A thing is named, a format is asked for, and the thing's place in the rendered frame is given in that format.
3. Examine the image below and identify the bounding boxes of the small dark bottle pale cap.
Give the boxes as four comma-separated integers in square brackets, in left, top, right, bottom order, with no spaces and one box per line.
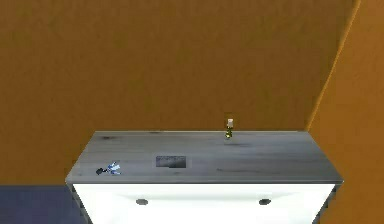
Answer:
[224,117,235,140]

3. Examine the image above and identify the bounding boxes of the white grey-topped chest of drawers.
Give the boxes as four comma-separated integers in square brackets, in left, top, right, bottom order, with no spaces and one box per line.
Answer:
[64,130,344,224]

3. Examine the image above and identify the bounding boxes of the small blue and black keys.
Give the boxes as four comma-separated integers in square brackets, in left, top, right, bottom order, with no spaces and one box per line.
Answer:
[95,160,122,176]

